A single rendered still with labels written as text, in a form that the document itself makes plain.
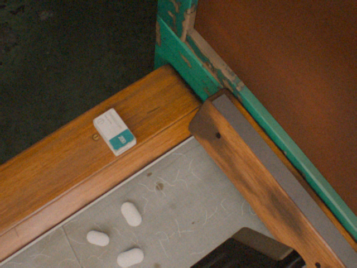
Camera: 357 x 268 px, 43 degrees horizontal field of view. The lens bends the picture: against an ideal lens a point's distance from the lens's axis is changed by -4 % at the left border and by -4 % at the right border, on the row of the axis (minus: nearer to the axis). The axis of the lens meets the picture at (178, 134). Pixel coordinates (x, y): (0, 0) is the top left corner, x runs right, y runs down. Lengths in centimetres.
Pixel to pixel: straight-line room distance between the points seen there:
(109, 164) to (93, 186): 4
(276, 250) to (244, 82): 34
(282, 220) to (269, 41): 23
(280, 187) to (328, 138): 9
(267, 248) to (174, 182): 39
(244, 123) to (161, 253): 21
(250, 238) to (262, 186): 27
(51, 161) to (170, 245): 21
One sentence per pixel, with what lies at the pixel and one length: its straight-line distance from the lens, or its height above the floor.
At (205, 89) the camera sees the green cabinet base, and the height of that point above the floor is 80.
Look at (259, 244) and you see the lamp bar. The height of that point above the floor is 109.
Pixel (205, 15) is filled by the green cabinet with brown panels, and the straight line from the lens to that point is 61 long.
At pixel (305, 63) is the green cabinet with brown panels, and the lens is 49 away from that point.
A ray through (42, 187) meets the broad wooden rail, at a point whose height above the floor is 76.
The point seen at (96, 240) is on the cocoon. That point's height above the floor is 76.
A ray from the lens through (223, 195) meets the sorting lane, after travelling 69.
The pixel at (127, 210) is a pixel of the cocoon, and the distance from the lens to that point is 65.
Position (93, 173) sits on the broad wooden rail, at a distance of 67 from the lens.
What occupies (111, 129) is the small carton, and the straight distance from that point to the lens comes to 67.
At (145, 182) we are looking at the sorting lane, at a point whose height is 74.
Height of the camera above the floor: 139
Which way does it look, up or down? 66 degrees down
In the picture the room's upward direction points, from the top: 10 degrees clockwise
